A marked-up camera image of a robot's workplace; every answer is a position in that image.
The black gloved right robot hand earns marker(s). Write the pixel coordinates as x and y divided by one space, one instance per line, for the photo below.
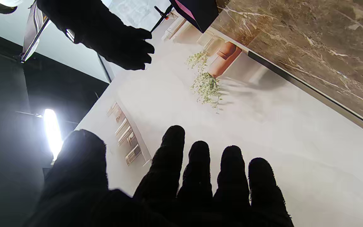
106 34

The bright studio light panel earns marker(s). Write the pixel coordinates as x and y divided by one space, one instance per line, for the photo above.
53 132

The black backdrop frame pole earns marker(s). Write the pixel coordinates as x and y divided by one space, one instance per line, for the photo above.
105 67

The black clamp with orange tip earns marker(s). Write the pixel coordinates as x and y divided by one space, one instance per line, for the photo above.
162 17

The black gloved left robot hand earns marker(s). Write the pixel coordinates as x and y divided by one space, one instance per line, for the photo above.
80 189

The black box with pink inside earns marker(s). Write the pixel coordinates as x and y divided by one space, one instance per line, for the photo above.
200 12

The round studio lamp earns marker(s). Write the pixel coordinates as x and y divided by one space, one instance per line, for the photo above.
3 4

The folded white photo umbrella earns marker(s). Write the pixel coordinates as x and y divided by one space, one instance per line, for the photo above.
33 31

